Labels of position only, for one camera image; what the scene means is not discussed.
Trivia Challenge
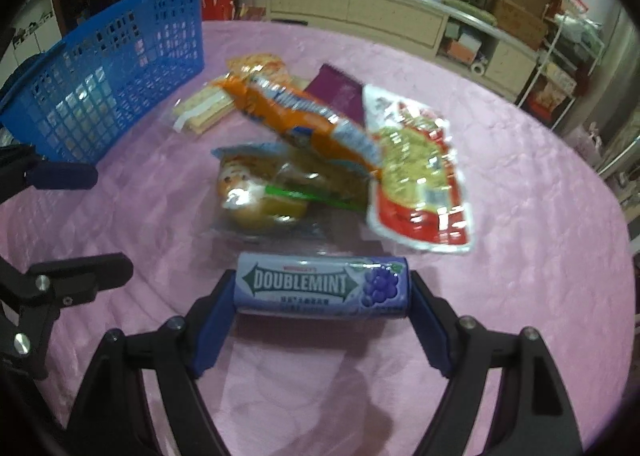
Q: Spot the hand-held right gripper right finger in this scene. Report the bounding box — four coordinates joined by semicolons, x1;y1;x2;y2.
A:
407;272;586;456

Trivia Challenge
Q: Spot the bread in clear bag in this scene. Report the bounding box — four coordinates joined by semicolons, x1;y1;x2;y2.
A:
207;143;371;241

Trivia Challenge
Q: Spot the orange biscuit roll packet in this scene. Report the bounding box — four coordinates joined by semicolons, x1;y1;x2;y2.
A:
220;73;383;181

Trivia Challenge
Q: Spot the white metal rack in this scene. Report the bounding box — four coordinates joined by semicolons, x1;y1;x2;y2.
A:
515;16;608;131

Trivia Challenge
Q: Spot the blue plastic basket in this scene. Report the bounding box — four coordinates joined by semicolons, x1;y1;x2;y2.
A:
0;0;210;164

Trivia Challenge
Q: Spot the pink quilted cloth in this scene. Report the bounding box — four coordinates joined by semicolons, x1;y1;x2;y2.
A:
0;18;636;456

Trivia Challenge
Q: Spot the orange noodle snack packet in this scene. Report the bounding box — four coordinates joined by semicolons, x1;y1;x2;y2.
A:
226;53;292;89

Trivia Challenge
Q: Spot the clear cracker pack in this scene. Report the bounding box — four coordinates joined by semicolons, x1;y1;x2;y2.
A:
167;76;238;137

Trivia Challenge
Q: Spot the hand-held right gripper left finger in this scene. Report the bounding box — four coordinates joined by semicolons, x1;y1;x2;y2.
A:
65;270;237;456

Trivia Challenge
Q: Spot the purple snack packet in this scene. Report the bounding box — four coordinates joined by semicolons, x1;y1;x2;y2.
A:
307;63;366;124

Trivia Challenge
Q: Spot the orange box in cabinet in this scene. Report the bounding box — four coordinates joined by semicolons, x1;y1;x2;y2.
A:
446;33;483;64

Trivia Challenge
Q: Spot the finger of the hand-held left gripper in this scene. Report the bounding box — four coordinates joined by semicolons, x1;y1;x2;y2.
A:
0;252;135;382
0;143;98;204

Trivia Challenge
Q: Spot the green folded cloth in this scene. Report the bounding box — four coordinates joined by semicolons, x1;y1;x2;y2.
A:
442;0;496;26

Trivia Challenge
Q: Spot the brown cardboard box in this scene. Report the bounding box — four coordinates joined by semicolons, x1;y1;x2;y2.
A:
492;0;551;51

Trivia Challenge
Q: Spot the Doublemint gum pack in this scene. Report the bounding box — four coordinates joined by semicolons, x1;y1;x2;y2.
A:
234;252;413;321

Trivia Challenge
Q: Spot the red noodle snack packet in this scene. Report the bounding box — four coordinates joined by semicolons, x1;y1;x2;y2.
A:
361;84;476;254

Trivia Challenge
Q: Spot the cream low cabinet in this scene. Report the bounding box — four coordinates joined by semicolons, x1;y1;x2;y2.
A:
265;0;543;99

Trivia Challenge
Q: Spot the red paper bag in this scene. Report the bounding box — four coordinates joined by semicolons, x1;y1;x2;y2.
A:
201;0;238;22

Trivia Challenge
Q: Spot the pink plastic bag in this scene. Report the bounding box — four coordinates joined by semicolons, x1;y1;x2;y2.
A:
575;123;608;167

